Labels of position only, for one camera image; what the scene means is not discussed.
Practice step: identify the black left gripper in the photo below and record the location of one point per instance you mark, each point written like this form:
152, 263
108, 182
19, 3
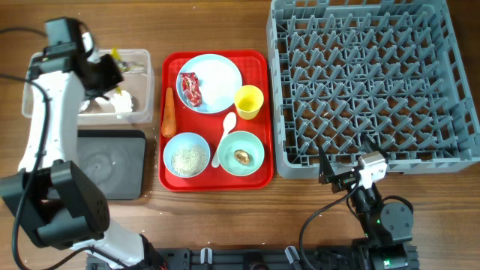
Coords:
103, 73

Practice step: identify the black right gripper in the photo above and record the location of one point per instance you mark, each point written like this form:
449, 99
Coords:
343, 181

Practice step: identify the yellow silver foil wrapper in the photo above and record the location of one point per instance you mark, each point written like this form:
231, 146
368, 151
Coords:
125, 63

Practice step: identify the orange carrot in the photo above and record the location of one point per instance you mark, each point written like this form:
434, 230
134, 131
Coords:
168, 126

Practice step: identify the red candy wrapper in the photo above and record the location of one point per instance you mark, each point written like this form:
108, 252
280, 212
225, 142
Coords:
191, 88

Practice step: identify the brown mushroom piece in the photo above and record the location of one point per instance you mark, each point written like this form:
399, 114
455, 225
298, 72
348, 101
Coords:
242, 157

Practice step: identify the yellow plastic cup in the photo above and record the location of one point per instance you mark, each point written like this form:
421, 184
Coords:
248, 101

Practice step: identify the light blue small bowl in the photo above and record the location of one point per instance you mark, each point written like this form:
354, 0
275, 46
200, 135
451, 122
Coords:
179, 140

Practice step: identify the white rice grains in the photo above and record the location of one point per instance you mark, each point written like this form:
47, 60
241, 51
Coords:
189, 160

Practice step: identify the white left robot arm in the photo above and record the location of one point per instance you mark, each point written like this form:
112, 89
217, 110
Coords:
52, 200

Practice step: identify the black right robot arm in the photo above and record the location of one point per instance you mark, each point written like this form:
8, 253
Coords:
387, 221

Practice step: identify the clear plastic waste bin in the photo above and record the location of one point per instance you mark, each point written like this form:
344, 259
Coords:
143, 99

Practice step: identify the black waste tray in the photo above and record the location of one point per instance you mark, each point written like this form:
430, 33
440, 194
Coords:
114, 161

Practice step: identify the grey dishwasher rack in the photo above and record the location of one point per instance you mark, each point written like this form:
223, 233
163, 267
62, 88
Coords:
388, 70

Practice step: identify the crumpled white tissue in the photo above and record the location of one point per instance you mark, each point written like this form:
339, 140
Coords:
116, 101

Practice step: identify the green bowl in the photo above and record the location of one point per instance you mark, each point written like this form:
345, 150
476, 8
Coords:
242, 141

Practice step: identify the light blue large plate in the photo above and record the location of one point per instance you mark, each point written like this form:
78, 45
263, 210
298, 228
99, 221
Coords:
219, 80

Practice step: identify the red serving tray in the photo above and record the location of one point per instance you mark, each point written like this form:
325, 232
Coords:
253, 67

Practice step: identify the white plastic spoon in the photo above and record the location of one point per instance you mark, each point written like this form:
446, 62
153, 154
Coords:
228, 125

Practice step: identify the black mounting rail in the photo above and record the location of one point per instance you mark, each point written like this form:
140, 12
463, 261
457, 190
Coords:
240, 258

